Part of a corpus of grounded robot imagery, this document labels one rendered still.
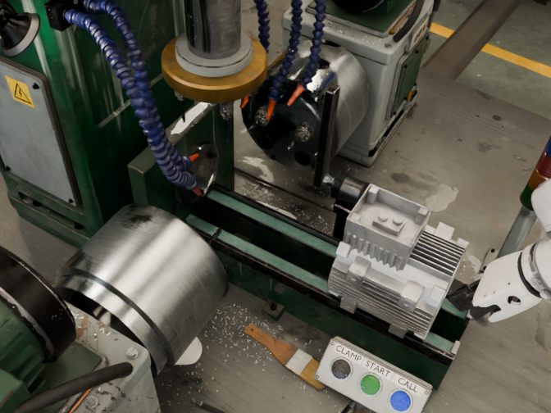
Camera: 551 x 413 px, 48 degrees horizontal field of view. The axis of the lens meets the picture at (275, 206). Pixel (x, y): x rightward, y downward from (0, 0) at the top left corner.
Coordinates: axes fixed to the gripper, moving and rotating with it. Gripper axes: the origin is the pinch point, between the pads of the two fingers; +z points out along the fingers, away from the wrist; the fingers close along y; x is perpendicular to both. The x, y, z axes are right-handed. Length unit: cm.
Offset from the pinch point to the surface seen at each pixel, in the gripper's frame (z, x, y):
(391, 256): 5.8, 12.5, 1.0
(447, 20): 129, 7, 270
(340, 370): 7.8, 9.5, -21.3
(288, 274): 30.2, 19.9, -0.4
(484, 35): 115, -13, 261
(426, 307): 5.7, 2.3, -2.0
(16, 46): 0, 75, -23
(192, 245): 16.4, 39.1, -17.8
